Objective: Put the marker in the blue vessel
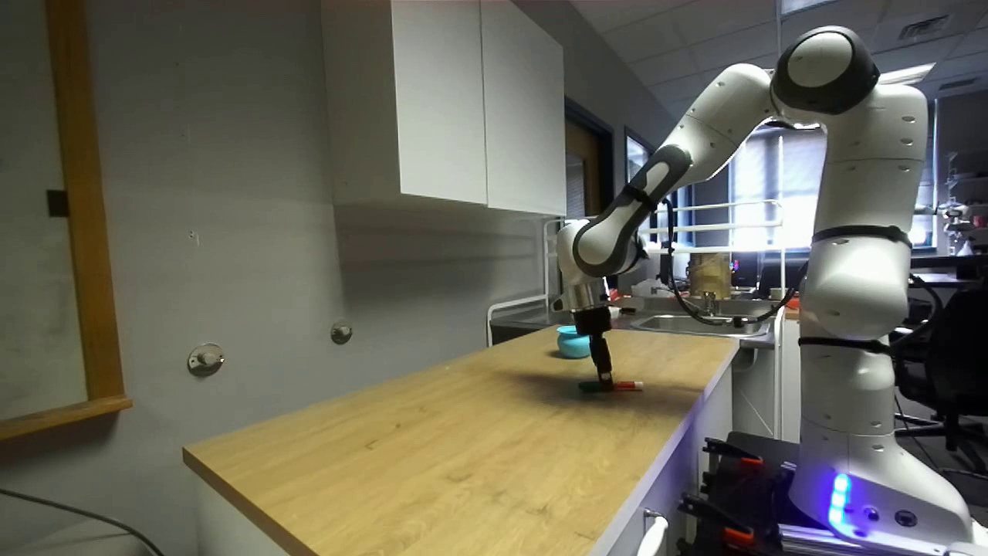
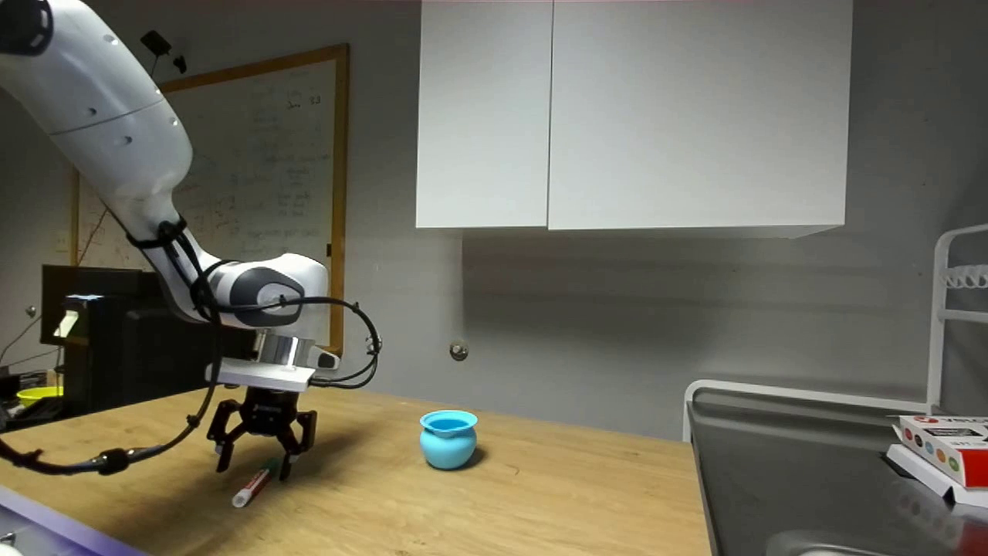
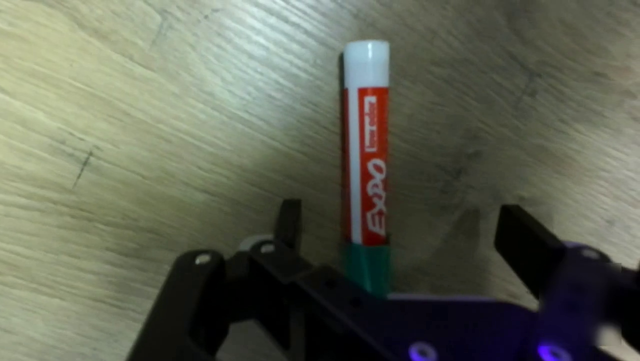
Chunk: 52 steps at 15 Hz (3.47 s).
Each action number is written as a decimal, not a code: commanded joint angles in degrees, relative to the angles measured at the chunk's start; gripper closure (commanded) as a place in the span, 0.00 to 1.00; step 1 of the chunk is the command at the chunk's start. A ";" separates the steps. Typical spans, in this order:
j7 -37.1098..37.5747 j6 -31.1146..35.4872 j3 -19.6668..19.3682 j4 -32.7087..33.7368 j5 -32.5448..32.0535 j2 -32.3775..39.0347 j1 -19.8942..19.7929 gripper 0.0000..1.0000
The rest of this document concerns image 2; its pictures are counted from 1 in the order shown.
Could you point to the round metal wall knob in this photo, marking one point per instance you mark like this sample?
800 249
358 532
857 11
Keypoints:
456 349

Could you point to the whiteboard with wooden frame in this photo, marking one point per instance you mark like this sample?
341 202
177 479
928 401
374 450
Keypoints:
266 155

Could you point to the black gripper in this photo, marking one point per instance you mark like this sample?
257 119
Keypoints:
266 408

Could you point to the blue round vessel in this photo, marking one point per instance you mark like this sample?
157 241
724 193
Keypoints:
449 444

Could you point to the wide white cabinet door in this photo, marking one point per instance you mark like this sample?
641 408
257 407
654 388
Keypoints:
698 112

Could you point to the grey tray purple edge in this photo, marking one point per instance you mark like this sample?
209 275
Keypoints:
40 526

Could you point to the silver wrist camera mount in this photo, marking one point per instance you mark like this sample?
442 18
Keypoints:
269 363

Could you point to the stainless steel sink counter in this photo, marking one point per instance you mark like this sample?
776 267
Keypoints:
792 474

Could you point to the red white printed box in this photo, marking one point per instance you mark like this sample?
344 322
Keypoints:
950 453

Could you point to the yellow flat object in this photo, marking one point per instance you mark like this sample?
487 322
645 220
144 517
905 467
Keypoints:
40 393

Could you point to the narrow white cabinet door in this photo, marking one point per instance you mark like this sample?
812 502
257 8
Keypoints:
483 112

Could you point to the black camera on mount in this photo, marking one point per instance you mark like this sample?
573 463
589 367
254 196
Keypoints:
157 47

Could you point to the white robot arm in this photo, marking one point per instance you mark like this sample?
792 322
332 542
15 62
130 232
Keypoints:
103 112

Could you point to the black box-shaped equipment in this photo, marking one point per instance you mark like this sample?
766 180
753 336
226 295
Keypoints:
133 349

